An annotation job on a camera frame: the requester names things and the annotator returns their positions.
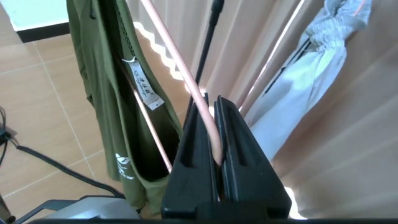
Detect green garment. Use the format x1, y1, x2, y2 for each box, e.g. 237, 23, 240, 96
66, 0, 184, 218

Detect black cable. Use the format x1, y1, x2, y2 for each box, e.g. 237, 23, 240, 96
0, 130, 126, 199

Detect beige curtain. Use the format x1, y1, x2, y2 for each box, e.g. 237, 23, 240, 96
126, 0, 398, 220

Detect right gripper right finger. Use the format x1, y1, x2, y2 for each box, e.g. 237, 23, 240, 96
214, 95, 292, 218

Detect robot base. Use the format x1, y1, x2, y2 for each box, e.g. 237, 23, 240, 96
14, 195, 142, 224

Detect black clothes rack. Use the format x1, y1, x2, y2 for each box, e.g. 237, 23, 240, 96
182, 0, 226, 129

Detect pale grey shorts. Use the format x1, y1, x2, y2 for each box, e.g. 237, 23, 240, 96
244, 0, 373, 161

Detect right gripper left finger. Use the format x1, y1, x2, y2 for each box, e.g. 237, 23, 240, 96
160, 93, 220, 218

